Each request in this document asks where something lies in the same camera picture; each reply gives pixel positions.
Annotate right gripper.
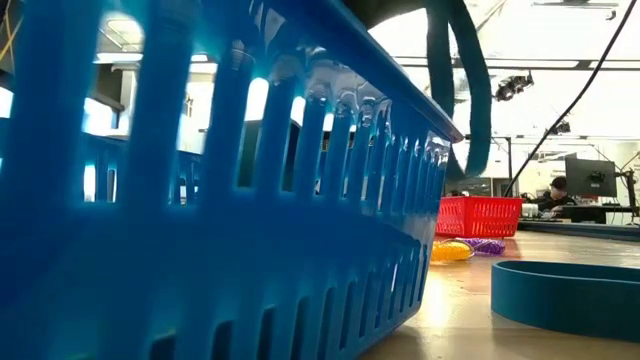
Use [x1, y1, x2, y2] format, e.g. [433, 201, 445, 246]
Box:
[343, 0, 437, 30]

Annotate yellow spiral coil keychain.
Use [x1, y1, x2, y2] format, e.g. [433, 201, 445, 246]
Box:
[430, 239, 476, 264]

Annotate blue plastic basket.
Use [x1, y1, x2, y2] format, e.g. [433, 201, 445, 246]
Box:
[0, 0, 465, 360]

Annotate dark background desk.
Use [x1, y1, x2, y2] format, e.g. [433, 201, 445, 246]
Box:
[559, 203, 640, 225]

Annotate red plastic basket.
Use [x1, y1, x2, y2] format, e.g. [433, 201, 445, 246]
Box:
[434, 195, 525, 239]

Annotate person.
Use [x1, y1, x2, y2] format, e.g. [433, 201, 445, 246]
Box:
[530, 175, 577, 214]

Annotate black computer monitor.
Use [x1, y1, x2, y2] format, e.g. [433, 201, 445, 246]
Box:
[564, 156, 619, 199]

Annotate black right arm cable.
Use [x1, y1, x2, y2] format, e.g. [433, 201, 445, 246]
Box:
[503, 0, 640, 199]

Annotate black aluminium table frame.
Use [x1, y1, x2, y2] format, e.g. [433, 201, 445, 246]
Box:
[517, 219, 640, 244]

